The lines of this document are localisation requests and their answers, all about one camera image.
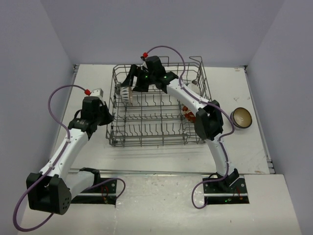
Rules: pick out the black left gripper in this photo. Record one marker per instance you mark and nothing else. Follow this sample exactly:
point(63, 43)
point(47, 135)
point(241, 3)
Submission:
point(102, 105)

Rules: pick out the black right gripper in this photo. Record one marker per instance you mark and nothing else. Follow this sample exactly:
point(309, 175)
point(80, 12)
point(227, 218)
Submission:
point(128, 82)

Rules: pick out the white bowl teal stripes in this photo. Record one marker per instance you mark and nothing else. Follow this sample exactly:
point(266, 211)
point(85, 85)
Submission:
point(126, 94)

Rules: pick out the red floral bowl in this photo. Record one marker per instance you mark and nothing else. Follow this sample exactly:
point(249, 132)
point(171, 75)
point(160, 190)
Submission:
point(188, 114)

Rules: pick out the red diamond pattern bowl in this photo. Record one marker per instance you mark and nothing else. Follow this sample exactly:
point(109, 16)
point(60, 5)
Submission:
point(232, 118)

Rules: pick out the black gold patterned bowl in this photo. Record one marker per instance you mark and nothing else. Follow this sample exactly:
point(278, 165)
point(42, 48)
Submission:
point(242, 117)

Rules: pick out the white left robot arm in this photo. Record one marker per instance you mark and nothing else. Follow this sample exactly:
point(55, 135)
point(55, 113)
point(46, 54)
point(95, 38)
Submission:
point(51, 190)

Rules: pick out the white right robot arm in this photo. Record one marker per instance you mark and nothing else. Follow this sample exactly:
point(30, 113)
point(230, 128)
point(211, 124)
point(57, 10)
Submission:
point(208, 114)

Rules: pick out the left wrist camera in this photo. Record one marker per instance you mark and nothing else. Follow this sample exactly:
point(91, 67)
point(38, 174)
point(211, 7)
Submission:
point(96, 92)

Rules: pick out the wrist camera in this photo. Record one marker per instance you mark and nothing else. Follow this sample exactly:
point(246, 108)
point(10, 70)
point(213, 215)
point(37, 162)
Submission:
point(143, 57)
point(96, 92)

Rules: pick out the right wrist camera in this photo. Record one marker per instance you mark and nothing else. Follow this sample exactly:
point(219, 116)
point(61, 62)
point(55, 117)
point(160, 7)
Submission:
point(143, 57)

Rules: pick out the grey wire dish rack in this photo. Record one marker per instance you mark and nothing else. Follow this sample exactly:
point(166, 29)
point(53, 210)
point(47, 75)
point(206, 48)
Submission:
point(152, 118)

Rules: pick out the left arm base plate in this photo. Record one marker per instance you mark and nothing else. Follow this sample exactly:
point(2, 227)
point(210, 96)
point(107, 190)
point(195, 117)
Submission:
point(102, 195)

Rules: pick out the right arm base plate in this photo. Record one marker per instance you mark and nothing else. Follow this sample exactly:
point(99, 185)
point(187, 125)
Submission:
point(214, 194)

